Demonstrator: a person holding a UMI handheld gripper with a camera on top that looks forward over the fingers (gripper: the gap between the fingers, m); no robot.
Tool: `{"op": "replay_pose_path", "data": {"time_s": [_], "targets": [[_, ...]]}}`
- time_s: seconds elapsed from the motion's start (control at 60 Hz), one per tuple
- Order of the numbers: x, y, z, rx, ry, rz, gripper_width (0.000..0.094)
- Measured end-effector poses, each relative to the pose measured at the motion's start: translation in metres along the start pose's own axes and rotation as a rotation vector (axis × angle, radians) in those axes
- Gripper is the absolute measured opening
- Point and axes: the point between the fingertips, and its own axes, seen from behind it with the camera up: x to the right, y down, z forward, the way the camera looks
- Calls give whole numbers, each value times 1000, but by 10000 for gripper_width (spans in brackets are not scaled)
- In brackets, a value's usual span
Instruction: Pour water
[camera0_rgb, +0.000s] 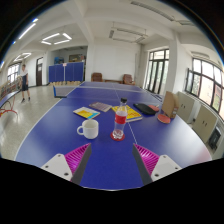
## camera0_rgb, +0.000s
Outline ceiling lights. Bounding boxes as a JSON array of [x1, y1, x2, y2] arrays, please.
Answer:
[[13, 18, 73, 63]]

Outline blue partition panels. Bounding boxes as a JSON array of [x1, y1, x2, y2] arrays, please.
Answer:
[[48, 61, 85, 84]]

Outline dark wooden door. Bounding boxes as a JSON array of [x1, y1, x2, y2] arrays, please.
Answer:
[[35, 57, 44, 87]]

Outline black pouch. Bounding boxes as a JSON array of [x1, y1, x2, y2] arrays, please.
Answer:
[[132, 102, 157, 116]]

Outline black bin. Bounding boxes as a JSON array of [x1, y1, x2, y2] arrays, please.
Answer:
[[208, 126, 222, 151]]

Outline large black-framed window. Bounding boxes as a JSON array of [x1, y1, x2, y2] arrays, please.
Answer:
[[184, 57, 224, 121]]

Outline beige two-door cabinet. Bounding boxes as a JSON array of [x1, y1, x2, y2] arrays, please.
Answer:
[[192, 104, 219, 144], [176, 91, 198, 124]]

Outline white ceramic mug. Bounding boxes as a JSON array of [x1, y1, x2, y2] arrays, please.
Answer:
[[76, 118, 100, 140]]

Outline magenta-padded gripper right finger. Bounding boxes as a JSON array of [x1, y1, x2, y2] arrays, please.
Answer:
[[131, 142, 183, 186]]

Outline blue table with red legs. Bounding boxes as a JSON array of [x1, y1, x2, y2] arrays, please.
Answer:
[[0, 89, 22, 118]]

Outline grey notebook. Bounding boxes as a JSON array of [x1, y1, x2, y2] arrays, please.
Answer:
[[88, 101, 113, 113]]

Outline large yellow book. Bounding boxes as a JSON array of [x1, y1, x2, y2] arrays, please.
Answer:
[[111, 104, 144, 123]]

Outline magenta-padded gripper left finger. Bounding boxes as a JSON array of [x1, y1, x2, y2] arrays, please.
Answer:
[[40, 142, 93, 186]]

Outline ceiling air conditioner unit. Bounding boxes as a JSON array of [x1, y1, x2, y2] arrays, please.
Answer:
[[108, 22, 149, 44]]

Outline brown cardboard box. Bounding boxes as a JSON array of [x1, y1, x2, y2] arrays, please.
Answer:
[[161, 90, 180, 120]]

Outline person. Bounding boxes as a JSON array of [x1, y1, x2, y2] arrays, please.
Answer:
[[19, 63, 32, 103]]

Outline clear red-labelled water bottle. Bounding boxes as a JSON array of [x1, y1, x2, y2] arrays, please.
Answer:
[[112, 97, 129, 141]]

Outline brown armchair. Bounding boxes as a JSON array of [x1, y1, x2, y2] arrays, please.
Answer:
[[121, 73, 134, 86], [90, 72, 104, 83]]

